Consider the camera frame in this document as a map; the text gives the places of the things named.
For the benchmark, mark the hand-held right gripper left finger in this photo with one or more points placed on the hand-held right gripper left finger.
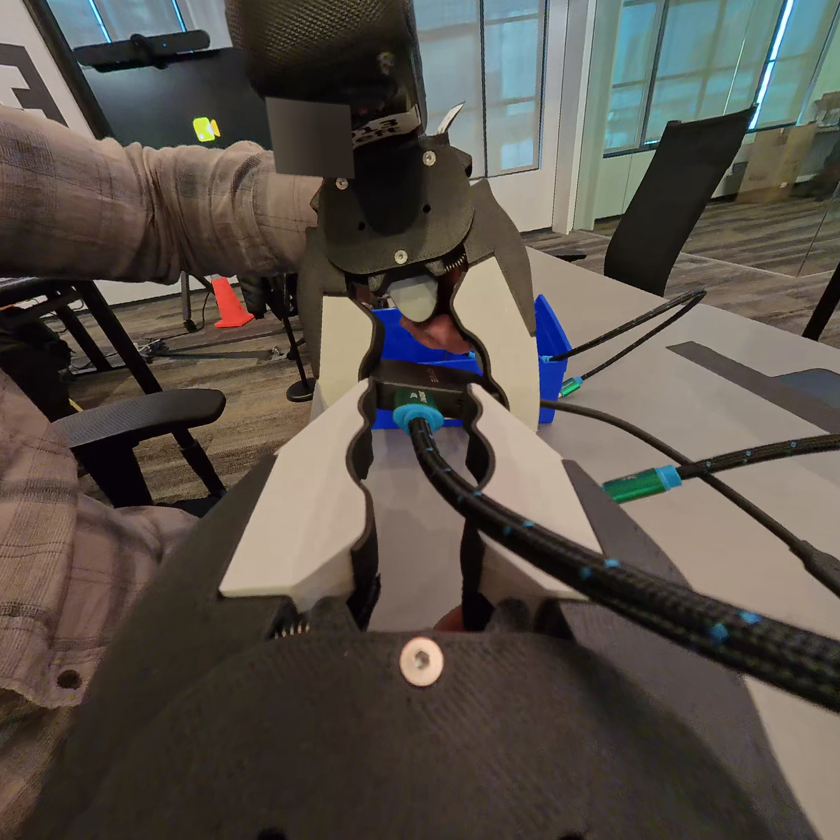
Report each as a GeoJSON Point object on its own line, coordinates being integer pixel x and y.
{"type": "Point", "coordinates": [302, 518]}

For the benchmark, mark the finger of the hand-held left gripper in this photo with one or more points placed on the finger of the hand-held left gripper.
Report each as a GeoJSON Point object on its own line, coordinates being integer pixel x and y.
{"type": "Point", "coordinates": [341, 348]}
{"type": "Point", "coordinates": [505, 341]}

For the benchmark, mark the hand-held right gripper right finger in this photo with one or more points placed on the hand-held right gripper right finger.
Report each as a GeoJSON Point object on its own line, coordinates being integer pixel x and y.
{"type": "Point", "coordinates": [525, 472]}

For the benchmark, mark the blue plastic bin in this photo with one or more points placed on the blue plastic bin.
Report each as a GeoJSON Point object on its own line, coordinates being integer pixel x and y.
{"type": "Point", "coordinates": [552, 334]}

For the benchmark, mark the black port adapter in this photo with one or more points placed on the black port adapter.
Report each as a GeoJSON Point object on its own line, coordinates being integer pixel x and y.
{"type": "Point", "coordinates": [433, 375]}

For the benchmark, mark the person's left forearm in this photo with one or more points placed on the person's left forearm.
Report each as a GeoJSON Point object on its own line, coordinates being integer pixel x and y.
{"type": "Point", "coordinates": [131, 203]}

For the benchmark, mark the person's left hand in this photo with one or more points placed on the person's left hand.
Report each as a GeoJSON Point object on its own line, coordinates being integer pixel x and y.
{"type": "Point", "coordinates": [439, 336]}

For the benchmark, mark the black round base stand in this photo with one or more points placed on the black round base stand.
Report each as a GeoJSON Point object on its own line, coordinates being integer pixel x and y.
{"type": "Point", "coordinates": [298, 392]}

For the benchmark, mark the orange traffic cone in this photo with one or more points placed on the orange traffic cone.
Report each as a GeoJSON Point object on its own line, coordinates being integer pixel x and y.
{"type": "Point", "coordinates": [233, 308]}

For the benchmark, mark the glass window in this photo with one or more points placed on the glass window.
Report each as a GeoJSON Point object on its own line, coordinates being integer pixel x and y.
{"type": "Point", "coordinates": [512, 65]}
{"type": "Point", "coordinates": [695, 59]}

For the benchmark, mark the black mesh office chair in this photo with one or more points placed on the black mesh office chair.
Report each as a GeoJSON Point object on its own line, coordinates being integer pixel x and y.
{"type": "Point", "coordinates": [144, 410]}

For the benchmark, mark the black high-back chair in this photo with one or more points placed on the black high-back chair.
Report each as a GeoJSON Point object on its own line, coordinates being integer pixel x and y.
{"type": "Point", "coordinates": [669, 197]}

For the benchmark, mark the black tv screen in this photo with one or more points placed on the black tv screen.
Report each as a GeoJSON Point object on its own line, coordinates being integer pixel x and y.
{"type": "Point", "coordinates": [151, 111]}

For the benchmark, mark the black video bar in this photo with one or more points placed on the black video bar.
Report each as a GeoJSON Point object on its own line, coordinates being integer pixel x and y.
{"type": "Point", "coordinates": [144, 49]}

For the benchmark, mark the dark desk hatch panel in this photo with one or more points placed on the dark desk hatch panel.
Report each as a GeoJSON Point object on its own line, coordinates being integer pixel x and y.
{"type": "Point", "coordinates": [817, 384]}

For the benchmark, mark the black tripod stand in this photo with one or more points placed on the black tripod stand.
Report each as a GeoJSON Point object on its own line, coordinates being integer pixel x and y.
{"type": "Point", "coordinates": [823, 302]}

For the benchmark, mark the cardboard boxes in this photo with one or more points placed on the cardboard boxes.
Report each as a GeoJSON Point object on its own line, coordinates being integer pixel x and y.
{"type": "Point", "coordinates": [774, 164]}

